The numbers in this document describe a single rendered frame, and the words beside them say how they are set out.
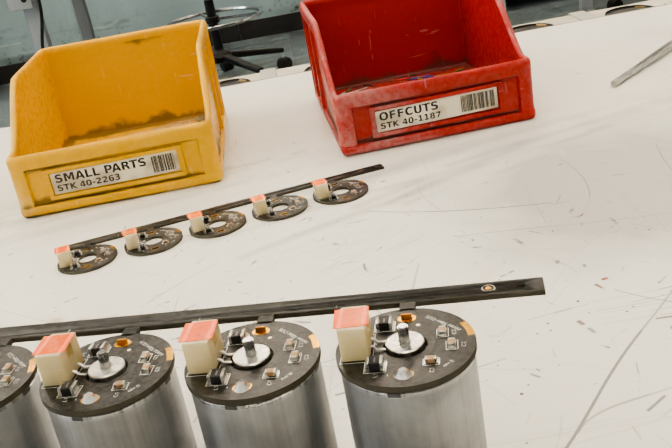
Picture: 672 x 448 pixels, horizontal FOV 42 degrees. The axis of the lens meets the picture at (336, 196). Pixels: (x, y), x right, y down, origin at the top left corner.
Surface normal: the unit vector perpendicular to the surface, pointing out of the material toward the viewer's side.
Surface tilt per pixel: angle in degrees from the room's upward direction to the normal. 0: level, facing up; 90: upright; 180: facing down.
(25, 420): 90
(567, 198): 0
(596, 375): 0
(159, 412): 90
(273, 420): 90
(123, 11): 90
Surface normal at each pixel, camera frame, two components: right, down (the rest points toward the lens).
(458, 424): 0.59, 0.22
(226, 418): -0.40, 0.41
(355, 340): -0.11, 0.40
